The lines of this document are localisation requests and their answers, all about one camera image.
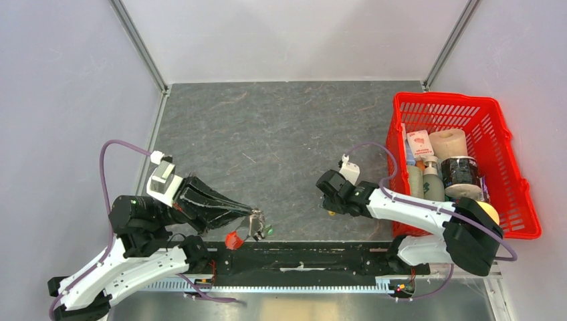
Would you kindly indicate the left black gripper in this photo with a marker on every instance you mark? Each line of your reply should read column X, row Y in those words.
column 195, row 196

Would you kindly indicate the right aluminium frame post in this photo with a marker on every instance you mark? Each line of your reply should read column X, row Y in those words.
column 457, row 31

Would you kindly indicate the aluminium frame post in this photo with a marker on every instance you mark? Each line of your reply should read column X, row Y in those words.
column 457, row 31
column 139, row 44

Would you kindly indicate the yellow round sponge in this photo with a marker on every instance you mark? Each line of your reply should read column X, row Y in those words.
column 491, row 211

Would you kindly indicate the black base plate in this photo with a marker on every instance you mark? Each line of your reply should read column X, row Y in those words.
column 301, row 264

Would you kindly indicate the red plastic basket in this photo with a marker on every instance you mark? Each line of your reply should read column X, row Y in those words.
column 476, row 158

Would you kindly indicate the white red carton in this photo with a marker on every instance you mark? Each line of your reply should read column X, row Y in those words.
column 420, row 144

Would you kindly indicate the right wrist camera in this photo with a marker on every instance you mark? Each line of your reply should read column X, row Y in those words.
column 349, row 170

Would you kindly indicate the green soap dispenser bottle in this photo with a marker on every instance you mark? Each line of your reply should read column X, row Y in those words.
column 433, row 188

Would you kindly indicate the grey green bottle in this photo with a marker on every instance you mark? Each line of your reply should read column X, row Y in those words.
column 415, row 180

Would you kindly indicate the left aluminium frame post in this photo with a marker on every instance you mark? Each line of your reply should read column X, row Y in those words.
column 139, row 44

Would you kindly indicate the white cable duct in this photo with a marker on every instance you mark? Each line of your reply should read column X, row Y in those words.
column 378, row 286

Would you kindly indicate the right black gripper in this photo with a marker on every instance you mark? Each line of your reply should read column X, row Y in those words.
column 329, row 205

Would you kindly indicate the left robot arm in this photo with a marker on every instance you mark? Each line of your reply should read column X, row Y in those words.
column 151, row 237

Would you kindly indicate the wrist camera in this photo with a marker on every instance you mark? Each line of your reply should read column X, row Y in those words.
column 349, row 170
column 163, row 183

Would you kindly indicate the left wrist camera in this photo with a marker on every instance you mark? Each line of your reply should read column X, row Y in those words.
column 163, row 183

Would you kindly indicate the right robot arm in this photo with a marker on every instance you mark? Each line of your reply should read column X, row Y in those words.
column 462, row 233

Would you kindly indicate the toilet paper roll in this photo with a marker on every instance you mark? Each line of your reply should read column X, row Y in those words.
column 449, row 143

